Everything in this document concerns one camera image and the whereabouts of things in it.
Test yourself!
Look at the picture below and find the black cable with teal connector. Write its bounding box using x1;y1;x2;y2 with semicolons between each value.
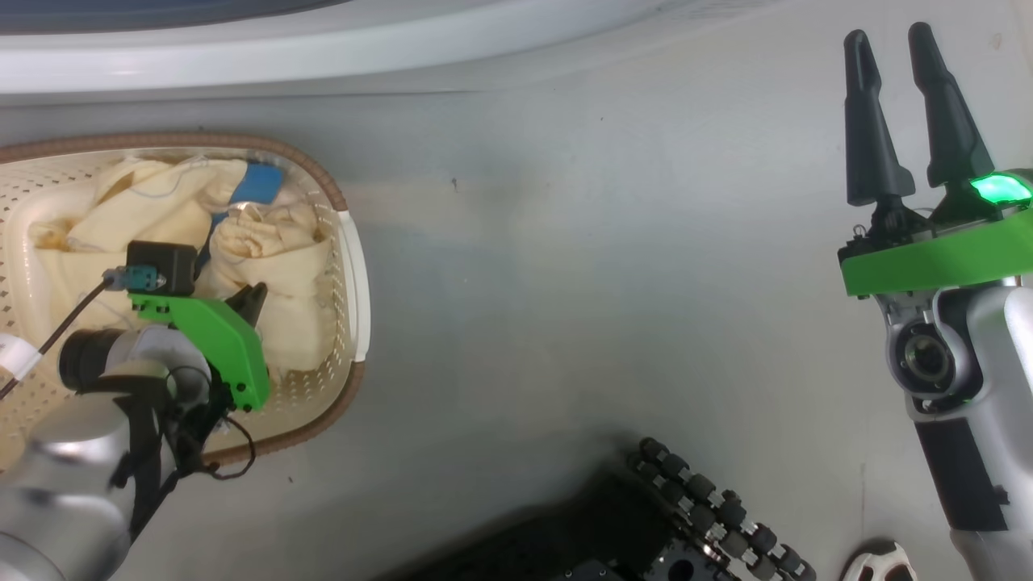
0;266;160;400

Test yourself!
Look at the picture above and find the cream garment with blue cuffs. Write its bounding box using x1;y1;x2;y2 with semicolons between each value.
28;156;287;324

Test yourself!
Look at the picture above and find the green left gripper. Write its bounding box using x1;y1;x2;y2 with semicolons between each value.
129;282;271;412

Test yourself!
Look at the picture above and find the plain cream garment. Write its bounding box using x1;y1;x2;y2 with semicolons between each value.
196;202;338;382

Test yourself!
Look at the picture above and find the thin black cable loop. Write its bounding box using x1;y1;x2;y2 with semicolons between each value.
174;412;257;481

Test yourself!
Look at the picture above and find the black omni wheel with rollers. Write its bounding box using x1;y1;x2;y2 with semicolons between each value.
625;437;816;581

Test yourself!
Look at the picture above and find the cream perforated laundry basket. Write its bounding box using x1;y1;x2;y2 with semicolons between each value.
0;132;372;473

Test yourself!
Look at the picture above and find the white washing machine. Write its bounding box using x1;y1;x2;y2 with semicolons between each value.
0;0;784;102

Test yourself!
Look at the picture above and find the white cable tag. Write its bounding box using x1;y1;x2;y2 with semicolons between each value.
0;332;40;380

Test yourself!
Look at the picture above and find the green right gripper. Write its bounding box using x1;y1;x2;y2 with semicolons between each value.
838;22;1033;299

